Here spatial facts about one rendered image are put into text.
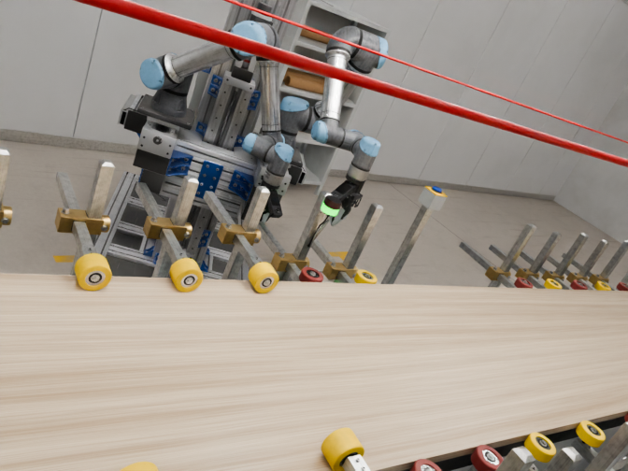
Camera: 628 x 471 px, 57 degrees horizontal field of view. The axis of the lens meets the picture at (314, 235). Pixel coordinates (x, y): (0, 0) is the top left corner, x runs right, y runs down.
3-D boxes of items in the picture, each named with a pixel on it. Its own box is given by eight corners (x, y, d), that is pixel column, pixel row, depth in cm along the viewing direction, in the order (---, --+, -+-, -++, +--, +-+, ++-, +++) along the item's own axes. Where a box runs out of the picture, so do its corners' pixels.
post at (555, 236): (505, 305, 309) (553, 230, 289) (508, 305, 311) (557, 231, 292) (509, 308, 306) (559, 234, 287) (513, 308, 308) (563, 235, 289)
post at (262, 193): (212, 302, 204) (257, 184, 184) (221, 302, 206) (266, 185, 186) (215, 307, 201) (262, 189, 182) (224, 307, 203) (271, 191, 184)
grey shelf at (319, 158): (213, 163, 495) (276, -19, 432) (292, 172, 555) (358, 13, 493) (237, 189, 467) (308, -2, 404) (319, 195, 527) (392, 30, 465)
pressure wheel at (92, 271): (90, 247, 142) (114, 262, 148) (66, 268, 143) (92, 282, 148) (95, 261, 138) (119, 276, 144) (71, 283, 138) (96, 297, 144)
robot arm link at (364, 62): (296, 117, 259) (358, 21, 221) (325, 126, 266) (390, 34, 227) (298, 136, 252) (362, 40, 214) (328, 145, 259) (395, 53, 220)
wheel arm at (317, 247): (301, 238, 242) (305, 230, 241) (307, 238, 244) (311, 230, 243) (354, 303, 212) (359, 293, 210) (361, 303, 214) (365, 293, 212)
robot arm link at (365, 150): (377, 137, 212) (385, 147, 205) (364, 164, 217) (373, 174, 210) (359, 132, 209) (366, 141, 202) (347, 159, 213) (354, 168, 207)
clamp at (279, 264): (270, 263, 208) (275, 251, 206) (300, 264, 216) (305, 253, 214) (277, 272, 204) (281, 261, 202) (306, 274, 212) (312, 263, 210)
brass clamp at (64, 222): (53, 221, 159) (57, 206, 157) (103, 225, 167) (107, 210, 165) (57, 234, 155) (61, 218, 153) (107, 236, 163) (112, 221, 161)
